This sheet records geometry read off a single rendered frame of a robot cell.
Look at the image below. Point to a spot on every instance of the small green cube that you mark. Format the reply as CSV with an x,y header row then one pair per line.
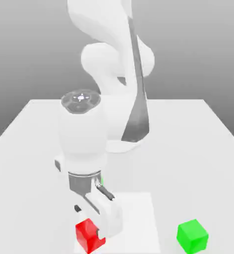
x,y
192,236

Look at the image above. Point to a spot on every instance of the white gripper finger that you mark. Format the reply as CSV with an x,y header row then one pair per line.
x,y
101,234

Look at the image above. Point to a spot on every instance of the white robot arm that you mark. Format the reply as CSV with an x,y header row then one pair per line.
x,y
83,137

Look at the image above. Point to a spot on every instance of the small red cube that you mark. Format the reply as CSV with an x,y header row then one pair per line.
x,y
86,235

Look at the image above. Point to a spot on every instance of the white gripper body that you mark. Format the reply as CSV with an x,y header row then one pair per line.
x,y
110,216

